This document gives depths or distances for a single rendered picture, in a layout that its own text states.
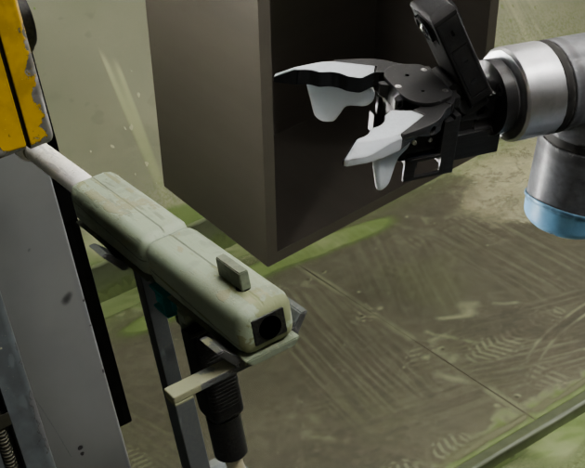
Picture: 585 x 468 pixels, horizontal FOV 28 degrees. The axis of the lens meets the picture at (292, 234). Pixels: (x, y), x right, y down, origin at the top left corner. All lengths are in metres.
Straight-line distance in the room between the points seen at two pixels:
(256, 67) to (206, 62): 0.16
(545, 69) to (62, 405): 0.76
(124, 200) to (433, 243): 2.10
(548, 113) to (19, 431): 0.55
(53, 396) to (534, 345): 1.40
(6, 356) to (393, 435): 1.65
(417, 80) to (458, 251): 1.98
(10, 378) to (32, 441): 0.06
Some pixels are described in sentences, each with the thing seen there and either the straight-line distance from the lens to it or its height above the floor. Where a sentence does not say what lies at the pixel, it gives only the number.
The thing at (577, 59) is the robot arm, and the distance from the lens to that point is 1.12.
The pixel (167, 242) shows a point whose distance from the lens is 0.94.
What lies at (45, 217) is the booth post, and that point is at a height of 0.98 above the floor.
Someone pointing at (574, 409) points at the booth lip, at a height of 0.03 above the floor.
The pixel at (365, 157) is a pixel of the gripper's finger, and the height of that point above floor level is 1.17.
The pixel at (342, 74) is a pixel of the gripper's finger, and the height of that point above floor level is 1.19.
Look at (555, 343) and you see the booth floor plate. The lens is 2.67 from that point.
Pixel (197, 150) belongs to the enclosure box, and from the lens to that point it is 2.28.
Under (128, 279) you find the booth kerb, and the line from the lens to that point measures 3.04.
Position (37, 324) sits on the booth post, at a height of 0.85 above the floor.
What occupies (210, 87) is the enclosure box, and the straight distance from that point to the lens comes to 2.14.
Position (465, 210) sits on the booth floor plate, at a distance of 3.21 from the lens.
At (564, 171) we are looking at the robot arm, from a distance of 1.19.
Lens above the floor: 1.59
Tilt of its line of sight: 29 degrees down
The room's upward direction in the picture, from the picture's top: 10 degrees counter-clockwise
